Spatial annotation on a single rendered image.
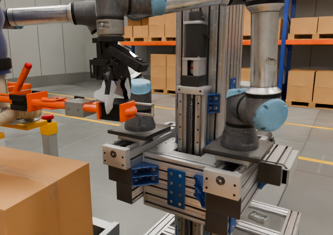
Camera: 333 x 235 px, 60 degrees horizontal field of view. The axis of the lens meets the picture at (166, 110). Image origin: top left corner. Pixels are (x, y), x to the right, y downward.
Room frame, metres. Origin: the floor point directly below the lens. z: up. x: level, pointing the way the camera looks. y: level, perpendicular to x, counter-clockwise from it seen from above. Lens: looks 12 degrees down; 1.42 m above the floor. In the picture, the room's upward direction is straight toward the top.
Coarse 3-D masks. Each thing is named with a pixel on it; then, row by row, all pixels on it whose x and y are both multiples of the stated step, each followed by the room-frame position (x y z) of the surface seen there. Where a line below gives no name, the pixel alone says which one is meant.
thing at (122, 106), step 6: (102, 102) 0.79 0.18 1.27; (114, 102) 0.79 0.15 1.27; (120, 102) 0.79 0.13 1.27; (126, 102) 0.80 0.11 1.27; (132, 102) 0.81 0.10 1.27; (102, 108) 0.80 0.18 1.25; (114, 108) 0.78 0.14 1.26; (120, 108) 0.76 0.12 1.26; (102, 114) 0.80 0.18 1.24; (108, 114) 0.79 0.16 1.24; (114, 114) 0.78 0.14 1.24; (120, 114) 0.76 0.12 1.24; (114, 120) 0.78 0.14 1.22; (120, 120) 0.76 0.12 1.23
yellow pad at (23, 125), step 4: (20, 120) 1.09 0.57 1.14; (24, 120) 1.09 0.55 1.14; (32, 120) 1.09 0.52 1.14; (36, 120) 1.10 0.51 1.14; (40, 120) 1.11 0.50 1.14; (44, 120) 1.11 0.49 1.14; (4, 124) 1.08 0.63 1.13; (16, 124) 1.06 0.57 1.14; (20, 124) 1.05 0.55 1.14; (24, 124) 1.05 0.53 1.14; (28, 124) 1.05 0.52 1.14; (32, 124) 1.06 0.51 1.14; (36, 124) 1.07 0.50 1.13; (40, 124) 1.09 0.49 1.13; (44, 124) 1.11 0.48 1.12; (16, 128) 1.06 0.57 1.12; (20, 128) 1.05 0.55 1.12; (24, 128) 1.04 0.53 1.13; (28, 128) 1.04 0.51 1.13; (32, 128) 1.05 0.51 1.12
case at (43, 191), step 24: (0, 168) 1.08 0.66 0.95; (24, 168) 1.08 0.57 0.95; (48, 168) 1.08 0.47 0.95; (72, 168) 1.08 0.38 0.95; (0, 192) 0.88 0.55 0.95; (24, 192) 0.88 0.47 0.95; (48, 192) 0.93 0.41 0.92; (72, 192) 1.04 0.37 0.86; (0, 216) 0.78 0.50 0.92; (24, 216) 0.83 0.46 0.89; (48, 216) 0.92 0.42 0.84; (72, 216) 1.03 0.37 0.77
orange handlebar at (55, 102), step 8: (8, 88) 1.20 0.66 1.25; (24, 88) 1.27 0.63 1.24; (0, 96) 0.98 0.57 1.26; (32, 104) 0.91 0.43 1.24; (40, 104) 0.90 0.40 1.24; (48, 104) 0.88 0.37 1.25; (56, 104) 0.87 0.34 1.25; (96, 112) 0.81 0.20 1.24; (128, 112) 0.77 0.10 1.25; (136, 112) 0.80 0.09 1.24
